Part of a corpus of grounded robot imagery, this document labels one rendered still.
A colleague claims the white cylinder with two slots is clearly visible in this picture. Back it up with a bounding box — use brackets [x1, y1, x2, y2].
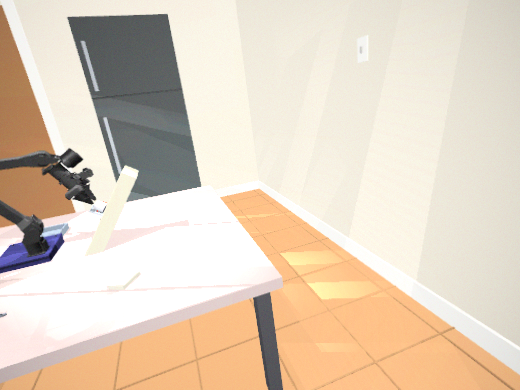
[93, 200, 107, 213]

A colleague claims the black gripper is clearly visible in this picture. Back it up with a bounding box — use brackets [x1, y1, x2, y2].
[58, 172, 97, 205]

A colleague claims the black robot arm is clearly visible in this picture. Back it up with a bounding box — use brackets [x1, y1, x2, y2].
[0, 148, 94, 257]

